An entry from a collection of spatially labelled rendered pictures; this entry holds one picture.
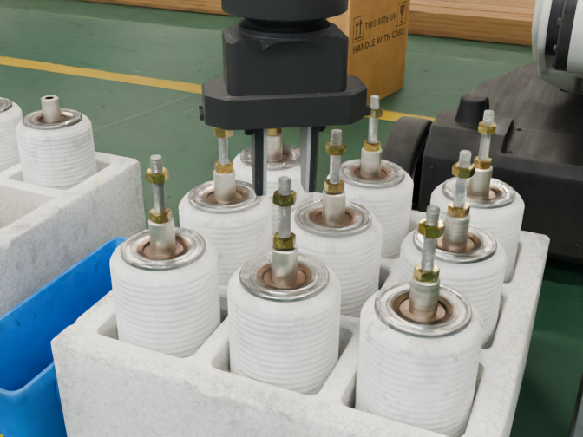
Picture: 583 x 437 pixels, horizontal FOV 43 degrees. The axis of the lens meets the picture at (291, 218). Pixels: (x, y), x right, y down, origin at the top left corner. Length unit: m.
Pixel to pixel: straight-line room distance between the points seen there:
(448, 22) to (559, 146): 1.49
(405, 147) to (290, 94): 0.59
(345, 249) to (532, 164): 0.45
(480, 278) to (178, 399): 0.28
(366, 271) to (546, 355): 0.36
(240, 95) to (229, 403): 0.25
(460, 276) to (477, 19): 1.95
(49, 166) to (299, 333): 0.50
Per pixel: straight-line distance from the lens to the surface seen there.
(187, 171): 1.46
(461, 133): 1.09
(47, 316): 0.90
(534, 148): 1.11
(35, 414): 0.77
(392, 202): 0.78
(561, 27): 0.90
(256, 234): 0.73
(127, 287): 0.64
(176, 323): 0.65
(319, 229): 0.69
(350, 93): 0.53
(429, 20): 2.58
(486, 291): 0.67
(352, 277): 0.69
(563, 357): 1.00
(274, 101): 0.52
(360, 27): 1.74
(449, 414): 0.60
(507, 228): 0.77
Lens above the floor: 0.57
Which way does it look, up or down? 27 degrees down
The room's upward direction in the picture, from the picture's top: 1 degrees clockwise
